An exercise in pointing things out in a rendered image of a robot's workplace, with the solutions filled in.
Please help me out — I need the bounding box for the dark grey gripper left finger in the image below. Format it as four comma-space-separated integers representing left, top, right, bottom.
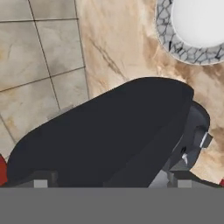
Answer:
11, 170, 60, 189

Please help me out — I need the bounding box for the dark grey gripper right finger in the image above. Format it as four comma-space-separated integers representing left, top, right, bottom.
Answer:
167, 171, 221, 189

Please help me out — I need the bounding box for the black stand mixer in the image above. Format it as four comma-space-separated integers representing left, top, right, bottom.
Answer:
6, 76, 214, 189

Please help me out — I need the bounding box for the white plate with marbled rim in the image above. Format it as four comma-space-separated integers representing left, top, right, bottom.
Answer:
154, 0, 224, 67

